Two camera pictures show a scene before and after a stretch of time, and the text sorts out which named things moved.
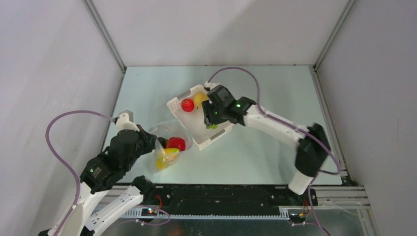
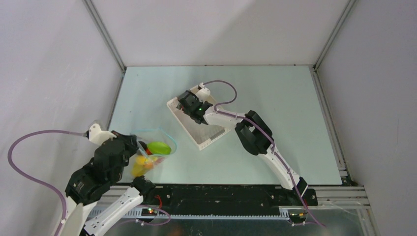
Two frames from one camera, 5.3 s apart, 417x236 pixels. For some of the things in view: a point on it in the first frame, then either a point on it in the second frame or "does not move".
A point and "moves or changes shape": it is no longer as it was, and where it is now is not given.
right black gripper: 210,115 -> 186,101
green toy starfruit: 213,126 -> 159,148
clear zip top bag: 173,138 moves or changes shape
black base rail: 228,197 does not move
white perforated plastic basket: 194,122 does not move
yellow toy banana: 168,155 -> 138,168
